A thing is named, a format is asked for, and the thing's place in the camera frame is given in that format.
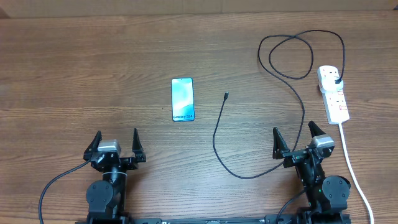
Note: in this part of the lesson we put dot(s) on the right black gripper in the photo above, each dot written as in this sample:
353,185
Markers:
292,156

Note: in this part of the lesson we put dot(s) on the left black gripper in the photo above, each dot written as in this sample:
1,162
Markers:
131,162

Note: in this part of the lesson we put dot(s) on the Galaxy smartphone with blue screen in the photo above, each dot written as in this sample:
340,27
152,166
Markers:
183,107

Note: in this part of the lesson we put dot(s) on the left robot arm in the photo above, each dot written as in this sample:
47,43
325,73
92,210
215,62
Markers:
106,197

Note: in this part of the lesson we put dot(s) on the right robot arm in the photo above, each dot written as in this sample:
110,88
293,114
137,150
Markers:
327,195

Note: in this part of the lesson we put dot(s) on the white charger adapter plug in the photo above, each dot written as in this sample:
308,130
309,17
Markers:
330,84

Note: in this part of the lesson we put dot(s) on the white power strip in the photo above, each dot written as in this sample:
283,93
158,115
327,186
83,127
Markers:
334,102

